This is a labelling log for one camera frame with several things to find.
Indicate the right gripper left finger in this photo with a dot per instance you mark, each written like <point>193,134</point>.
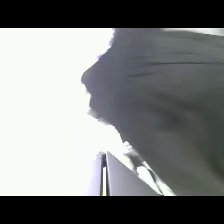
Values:
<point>99,180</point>

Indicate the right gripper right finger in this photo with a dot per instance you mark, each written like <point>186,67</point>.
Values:
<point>125,181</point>

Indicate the black pants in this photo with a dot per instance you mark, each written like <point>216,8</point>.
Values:
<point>166,100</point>

